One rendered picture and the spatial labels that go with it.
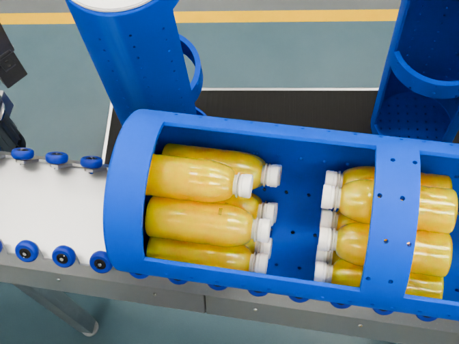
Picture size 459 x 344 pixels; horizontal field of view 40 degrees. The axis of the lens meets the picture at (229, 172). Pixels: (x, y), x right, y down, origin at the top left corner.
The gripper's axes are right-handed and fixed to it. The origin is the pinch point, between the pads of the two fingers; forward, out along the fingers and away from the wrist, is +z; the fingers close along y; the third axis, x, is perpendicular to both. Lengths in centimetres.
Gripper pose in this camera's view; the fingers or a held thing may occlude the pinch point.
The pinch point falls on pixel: (3, 61)
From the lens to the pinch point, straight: 80.0
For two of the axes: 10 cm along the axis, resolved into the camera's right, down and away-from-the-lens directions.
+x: -7.3, 6.4, -2.5
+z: 0.8, 4.4, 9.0
